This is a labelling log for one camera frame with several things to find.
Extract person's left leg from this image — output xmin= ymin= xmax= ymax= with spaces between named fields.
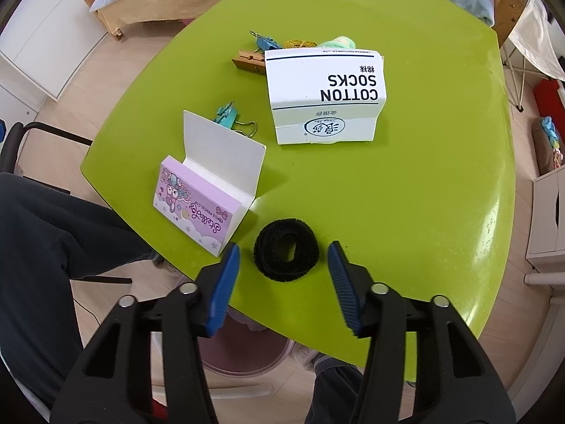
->
xmin=0 ymin=172 xmax=165 ymax=409

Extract person's right leg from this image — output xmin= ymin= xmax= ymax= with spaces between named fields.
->
xmin=309 ymin=353 xmax=367 ymax=424

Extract wooden clothespin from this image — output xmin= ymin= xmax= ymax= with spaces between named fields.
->
xmin=232 ymin=49 xmax=266 ymax=71

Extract pink trash bin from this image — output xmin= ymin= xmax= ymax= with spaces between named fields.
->
xmin=201 ymin=305 xmax=294 ymax=376

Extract black hair scrunchie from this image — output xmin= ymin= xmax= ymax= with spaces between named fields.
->
xmin=253 ymin=218 xmax=320 ymax=282

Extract white plastic tube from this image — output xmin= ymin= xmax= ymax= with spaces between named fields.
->
xmin=209 ymin=383 xmax=271 ymax=402

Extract red storage box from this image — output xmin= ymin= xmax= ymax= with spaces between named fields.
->
xmin=533 ymin=80 xmax=565 ymax=116

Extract white folding camp chair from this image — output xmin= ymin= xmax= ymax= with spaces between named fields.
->
xmin=499 ymin=0 xmax=565 ymax=112

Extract white cardboard socks box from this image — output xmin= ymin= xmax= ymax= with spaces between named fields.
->
xmin=263 ymin=48 xmax=388 ymax=146

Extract white slipper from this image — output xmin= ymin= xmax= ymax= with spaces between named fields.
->
xmin=292 ymin=345 xmax=319 ymax=365

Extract white wardrobe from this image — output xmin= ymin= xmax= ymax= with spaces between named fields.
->
xmin=0 ymin=0 xmax=121 ymax=118

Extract white drawer cabinet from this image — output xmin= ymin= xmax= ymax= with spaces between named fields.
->
xmin=524 ymin=170 xmax=565 ymax=285

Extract blue plush toy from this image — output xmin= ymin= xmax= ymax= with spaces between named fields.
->
xmin=541 ymin=116 xmax=562 ymax=152

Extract person's leg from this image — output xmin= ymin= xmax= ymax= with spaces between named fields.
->
xmin=309 ymin=353 xmax=367 ymax=424
xmin=0 ymin=172 xmax=165 ymax=409

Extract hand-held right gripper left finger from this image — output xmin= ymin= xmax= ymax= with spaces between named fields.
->
xmin=49 ymin=243 xmax=241 ymax=424

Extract purple cartoon paper box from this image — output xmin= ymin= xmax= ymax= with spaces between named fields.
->
xmin=153 ymin=110 xmax=267 ymax=258

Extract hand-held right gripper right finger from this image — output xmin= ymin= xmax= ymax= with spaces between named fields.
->
xmin=327 ymin=241 xmax=517 ymax=424

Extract green fluffy hair tie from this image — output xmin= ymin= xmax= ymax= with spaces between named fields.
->
xmin=317 ymin=35 xmax=356 ymax=50

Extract wooden bed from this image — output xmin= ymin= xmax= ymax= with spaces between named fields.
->
xmin=81 ymin=0 xmax=526 ymax=41

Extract teal binder clip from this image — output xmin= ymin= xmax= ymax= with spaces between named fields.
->
xmin=215 ymin=105 xmax=258 ymax=136

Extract blue binder clip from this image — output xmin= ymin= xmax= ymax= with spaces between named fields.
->
xmin=250 ymin=30 xmax=281 ymax=51

